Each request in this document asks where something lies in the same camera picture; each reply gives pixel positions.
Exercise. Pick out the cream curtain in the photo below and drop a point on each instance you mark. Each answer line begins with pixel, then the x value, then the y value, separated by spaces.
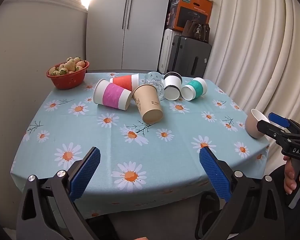
pixel 260 42

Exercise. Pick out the black banded white cup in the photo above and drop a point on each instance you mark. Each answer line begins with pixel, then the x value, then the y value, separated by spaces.
pixel 172 85

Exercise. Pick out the brown leather handbag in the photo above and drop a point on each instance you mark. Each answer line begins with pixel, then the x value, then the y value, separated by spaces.
pixel 196 31

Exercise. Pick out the person's right hand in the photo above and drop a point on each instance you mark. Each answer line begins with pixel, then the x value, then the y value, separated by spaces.
pixel 290 177

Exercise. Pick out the blue daisy tablecloth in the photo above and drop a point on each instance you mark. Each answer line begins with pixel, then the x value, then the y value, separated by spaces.
pixel 165 160

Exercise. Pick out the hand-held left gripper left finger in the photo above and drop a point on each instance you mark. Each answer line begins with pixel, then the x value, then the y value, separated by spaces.
pixel 86 173

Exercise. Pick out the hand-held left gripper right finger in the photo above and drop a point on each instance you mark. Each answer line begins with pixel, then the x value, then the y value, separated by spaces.
pixel 214 175

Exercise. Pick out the person's dark trouser leg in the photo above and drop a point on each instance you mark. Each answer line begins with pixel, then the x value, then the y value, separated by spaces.
pixel 277 187

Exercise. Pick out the beige cup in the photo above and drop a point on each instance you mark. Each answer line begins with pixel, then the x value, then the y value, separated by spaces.
pixel 252 125

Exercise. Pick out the pink banded paper cup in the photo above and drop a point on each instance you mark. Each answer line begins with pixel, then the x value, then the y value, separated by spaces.
pixel 112 96

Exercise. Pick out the orange banded paper cup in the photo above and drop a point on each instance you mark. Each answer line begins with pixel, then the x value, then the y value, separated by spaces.
pixel 123 81

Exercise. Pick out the clear glass mug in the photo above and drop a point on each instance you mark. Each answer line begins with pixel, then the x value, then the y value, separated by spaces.
pixel 156 80

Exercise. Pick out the teal banded paper cup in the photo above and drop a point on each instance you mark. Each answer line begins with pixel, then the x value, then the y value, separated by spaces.
pixel 196 87

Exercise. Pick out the pile of pale strawberries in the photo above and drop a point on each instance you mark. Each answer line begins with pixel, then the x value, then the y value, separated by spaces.
pixel 68 65

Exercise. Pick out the white ribbed suitcase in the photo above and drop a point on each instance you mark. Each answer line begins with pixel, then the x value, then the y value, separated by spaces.
pixel 166 50

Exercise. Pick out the orange cardboard box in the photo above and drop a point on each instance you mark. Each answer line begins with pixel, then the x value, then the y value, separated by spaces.
pixel 193 12

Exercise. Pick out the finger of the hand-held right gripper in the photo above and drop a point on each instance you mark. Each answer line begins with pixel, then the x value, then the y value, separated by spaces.
pixel 278 119
pixel 266 128

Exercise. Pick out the dark grey suitcase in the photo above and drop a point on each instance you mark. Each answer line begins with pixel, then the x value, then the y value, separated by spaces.
pixel 190 57

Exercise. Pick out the red colander bowl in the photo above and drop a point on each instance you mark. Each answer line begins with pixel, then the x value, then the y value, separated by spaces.
pixel 67 81

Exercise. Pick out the grey double-door refrigerator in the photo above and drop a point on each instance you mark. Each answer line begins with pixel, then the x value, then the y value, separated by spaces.
pixel 145 25

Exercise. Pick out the brown kraft paper cup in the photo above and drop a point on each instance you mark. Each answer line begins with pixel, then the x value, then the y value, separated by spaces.
pixel 147 105

